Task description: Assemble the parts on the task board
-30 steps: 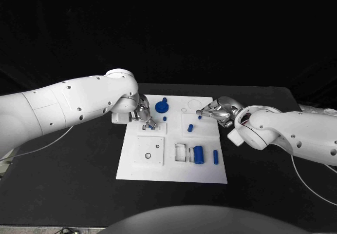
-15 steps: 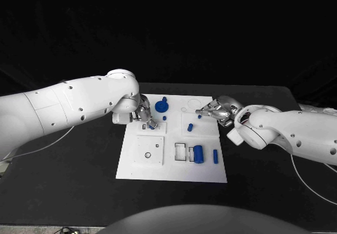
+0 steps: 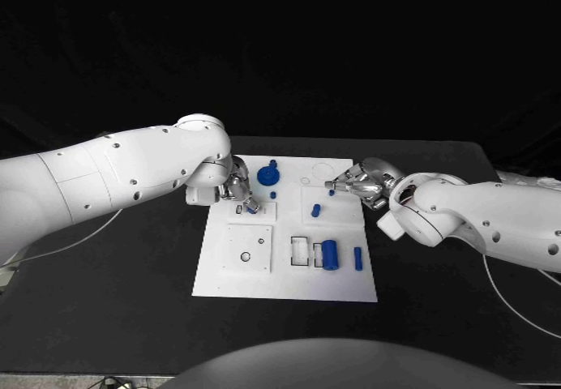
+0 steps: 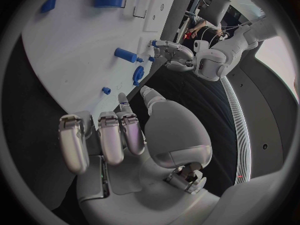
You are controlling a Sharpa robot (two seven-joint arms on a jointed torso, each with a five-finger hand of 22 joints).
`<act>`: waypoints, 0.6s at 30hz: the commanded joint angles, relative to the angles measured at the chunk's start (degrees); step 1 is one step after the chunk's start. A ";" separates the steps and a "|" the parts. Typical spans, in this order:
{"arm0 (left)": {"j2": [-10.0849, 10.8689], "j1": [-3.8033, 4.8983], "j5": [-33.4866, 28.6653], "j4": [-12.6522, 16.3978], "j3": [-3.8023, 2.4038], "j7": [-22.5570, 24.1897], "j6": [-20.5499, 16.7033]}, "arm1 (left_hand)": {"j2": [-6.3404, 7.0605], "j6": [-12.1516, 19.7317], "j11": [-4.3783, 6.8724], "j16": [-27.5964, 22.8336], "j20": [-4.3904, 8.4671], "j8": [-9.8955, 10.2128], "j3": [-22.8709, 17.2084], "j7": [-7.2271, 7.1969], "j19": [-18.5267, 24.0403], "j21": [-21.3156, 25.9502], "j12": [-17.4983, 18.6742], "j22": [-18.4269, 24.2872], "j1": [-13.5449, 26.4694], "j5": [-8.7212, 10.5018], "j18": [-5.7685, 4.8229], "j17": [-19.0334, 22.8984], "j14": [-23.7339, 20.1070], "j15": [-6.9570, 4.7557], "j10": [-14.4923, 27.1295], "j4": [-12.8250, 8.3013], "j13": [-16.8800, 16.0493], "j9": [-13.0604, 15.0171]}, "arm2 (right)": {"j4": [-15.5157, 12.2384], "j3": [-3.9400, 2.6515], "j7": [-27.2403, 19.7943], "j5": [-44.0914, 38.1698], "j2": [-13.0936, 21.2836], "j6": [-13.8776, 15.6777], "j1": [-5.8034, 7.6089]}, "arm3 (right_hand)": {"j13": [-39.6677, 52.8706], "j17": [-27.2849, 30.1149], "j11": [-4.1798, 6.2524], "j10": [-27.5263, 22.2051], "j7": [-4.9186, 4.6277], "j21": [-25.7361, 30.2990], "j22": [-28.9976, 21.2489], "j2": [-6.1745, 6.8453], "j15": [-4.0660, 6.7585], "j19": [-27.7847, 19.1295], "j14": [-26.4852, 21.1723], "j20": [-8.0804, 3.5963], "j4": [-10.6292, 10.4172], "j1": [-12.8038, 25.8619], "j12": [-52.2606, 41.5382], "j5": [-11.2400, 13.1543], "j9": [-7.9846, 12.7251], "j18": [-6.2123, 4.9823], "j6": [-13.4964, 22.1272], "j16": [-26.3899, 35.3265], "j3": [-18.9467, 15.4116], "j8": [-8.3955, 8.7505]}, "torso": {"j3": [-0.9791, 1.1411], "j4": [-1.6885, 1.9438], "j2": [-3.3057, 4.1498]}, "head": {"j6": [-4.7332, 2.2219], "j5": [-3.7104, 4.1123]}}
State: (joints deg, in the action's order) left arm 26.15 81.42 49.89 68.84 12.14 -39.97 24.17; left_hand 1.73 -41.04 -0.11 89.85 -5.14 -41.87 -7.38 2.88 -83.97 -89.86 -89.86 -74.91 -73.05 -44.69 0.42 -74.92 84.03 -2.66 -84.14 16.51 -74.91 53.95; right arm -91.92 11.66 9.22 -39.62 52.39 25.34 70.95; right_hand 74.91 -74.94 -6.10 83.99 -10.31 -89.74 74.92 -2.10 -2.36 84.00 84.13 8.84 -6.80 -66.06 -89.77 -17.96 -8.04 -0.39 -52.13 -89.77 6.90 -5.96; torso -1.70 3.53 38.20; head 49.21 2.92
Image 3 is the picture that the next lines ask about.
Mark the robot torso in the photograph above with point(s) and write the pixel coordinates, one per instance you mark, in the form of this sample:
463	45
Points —
337	364

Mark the long thin blue peg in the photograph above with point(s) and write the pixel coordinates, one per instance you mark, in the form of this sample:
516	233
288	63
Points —
357	258

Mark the blue gear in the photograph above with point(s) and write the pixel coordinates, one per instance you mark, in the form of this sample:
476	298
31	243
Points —
268	174

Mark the white task board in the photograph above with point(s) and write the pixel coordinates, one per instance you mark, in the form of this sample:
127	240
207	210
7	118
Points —
284	258

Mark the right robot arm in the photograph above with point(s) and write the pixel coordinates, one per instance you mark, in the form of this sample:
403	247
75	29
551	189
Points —
481	209

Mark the short blue cylinder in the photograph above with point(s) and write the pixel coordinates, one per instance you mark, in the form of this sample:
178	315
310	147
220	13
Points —
314	210

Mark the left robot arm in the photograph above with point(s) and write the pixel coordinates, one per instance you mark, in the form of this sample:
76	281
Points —
109	170

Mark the large blue cylinder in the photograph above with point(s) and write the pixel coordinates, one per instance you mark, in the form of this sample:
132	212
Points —
330	254

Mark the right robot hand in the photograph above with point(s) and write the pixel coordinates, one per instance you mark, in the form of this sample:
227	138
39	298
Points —
369	182

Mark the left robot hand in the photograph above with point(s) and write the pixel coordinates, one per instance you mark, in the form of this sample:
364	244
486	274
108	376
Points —
236	186

